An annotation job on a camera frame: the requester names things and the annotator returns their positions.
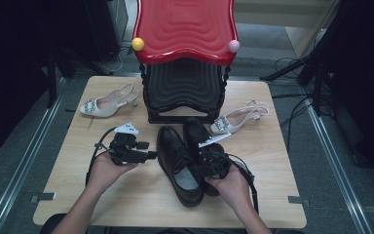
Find person's left hand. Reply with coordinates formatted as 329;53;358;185
86;151;139;196

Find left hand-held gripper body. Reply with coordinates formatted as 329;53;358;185
108;122;151;166

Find red and black shoe rack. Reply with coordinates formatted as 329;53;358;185
131;0;242;125

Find black metal stand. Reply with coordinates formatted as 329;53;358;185
259;45;334;116
44;45;113;110

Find yellow ball knob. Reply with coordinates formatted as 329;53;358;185
131;37;146;52

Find black floor cables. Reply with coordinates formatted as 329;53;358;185
271;57;318;152

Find person's right hand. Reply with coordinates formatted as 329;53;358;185
204;164;253;210

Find black curtain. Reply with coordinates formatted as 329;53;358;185
0;0;122;163
305;0;374;179

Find pink ball knob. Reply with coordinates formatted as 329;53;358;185
228;39;242;54

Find metal floor rail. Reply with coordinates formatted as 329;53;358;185
0;77;68;234
303;96;374;234

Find white slingback heeled shoe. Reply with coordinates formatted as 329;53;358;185
79;82;140;119
209;99;270;136

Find grey metal bracket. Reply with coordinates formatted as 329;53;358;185
287;195;311;208
29;192;57;205

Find person's dark trousers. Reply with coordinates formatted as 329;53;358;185
38;213;307;234

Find white floor cable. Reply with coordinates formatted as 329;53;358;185
99;45;130;74

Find black leather shoe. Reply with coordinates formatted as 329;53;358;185
156;125;206;209
182;117;229;198

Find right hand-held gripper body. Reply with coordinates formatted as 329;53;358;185
197;131;234;180

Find right hand-held gripper black cable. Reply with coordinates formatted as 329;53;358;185
227;153;261;215

